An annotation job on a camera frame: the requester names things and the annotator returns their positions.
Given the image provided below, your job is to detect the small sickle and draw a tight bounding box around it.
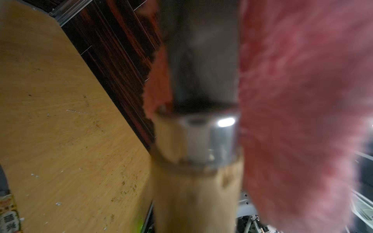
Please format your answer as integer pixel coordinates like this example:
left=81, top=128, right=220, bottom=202
left=1, top=167, right=23, bottom=233
left=151, top=1, right=243, bottom=233

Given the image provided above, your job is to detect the pink rag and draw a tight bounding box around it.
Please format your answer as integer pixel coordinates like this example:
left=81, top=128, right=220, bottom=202
left=139, top=1, right=373, bottom=233

